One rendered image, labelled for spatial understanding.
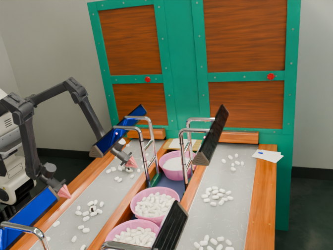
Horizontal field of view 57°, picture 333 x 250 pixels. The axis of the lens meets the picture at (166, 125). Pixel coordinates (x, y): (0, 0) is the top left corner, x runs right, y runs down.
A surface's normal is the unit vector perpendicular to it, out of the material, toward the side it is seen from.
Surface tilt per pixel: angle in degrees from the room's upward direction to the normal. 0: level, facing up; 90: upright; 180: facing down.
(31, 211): 58
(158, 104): 90
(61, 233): 0
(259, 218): 0
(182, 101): 90
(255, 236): 0
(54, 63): 90
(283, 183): 90
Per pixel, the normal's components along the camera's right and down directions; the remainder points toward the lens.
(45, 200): 0.73, -0.46
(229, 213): -0.11, -0.91
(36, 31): -0.33, 0.40
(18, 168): 0.94, 0.16
